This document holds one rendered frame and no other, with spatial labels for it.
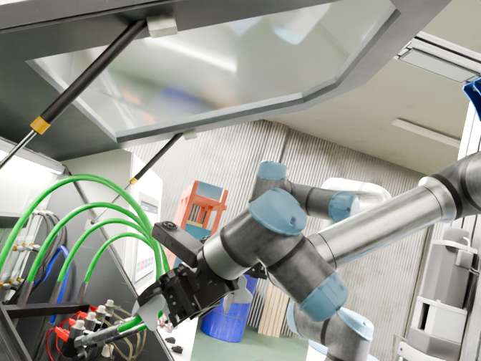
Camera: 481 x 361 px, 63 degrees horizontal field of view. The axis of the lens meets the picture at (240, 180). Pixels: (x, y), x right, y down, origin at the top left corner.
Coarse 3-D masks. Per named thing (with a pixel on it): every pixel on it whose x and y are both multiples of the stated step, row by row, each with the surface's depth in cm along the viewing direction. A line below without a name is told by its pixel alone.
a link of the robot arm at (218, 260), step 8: (216, 232) 60; (208, 240) 60; (216, 240) 58; (208, 248) 59; (216, 248) 57; (224, 248) 63; (208, 256) 58; (216, 256) 57; (224, 256) 57; (208, 264) 59; (216, 264) 57; (224, 264) 57; (232, 264) 57; (216, 272) 58; (224, 272) 58; (232, 272) 58; (240, 272) 58
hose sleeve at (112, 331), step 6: (102, 330) 71; (108, 330) 70; (114, 330) 70; (84, 336) 72; (90, 336) 71; (96, 336) 70; (102, 336) 70; (108, 336) 70; (114, 336) 70; (84, 342) 71; (90, 342) 71; (96, 342) 71
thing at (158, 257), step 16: (80, 176) 80; (96, 176) 79; (48, 192) 82; (32, 208) 82; (16, 224) 82; (144, 224) 73; (0, 256) 82; (160, 256) 71; (0, 272) 82; (160, 272) 70
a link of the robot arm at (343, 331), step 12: (336, 312) 121; (348, 312) 119; (324, 324) 119; (336, 324) 117; (348, 324) 115; (360, 324) 114; (372, 324) 118; (324, 336) 118; (336, 336) 116; (348, 336) 114; (360, 336) 114; (336, 348) 115; (348, 348) 114; (360, 348) 113; (348, 360) 113; (360, 360) 113
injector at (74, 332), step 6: (72, 330) 80; (78, 330) 80; (72, 336) 80; (78, 336) 80; (66, 342) 80; (72, 342) 80; (66, 348) 80; (72, 348) 80; (66, 354) 80; (72, 354) 80; (78, 354) 81; (84, 354) 81; (66, 360) 79; (72, 360) 80; (78, 360) 80
